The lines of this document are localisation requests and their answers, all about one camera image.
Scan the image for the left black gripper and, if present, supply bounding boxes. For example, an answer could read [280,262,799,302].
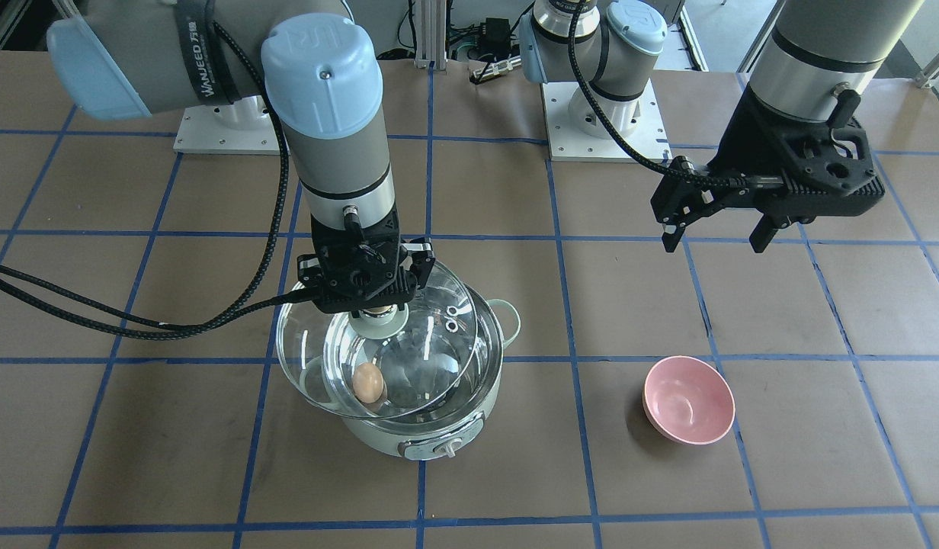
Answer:
[650,87,886,254]

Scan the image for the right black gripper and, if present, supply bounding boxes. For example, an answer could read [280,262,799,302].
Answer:
[296,212,436,315]

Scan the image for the glass pot lid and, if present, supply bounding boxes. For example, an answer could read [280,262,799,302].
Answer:
[277,263,479,419]

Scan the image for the brown egg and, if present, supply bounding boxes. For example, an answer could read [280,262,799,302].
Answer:
[351,361,385,404]

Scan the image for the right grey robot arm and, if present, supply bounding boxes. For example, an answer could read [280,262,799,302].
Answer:
[46,1,425,316]

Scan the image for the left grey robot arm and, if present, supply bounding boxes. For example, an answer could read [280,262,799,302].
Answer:
[516,1,921,252]

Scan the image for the white electric cooking pot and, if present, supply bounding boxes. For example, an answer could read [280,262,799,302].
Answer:
[277,286,521,461]

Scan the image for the pink bowl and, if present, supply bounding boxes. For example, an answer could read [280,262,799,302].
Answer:
[643,355,735,446]

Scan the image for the black power adapter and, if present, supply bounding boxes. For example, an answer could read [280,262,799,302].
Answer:
[477,18,511,56]

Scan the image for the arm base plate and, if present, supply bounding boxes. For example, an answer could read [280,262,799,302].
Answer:
[542,80,672,164]
[173,96,279,156]

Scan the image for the black braided cable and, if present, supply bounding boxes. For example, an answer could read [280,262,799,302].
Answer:
[0,15,325,341]
[567,0,783,188]

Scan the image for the aluminium frame post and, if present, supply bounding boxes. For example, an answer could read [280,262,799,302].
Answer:
[414,0,449,72]

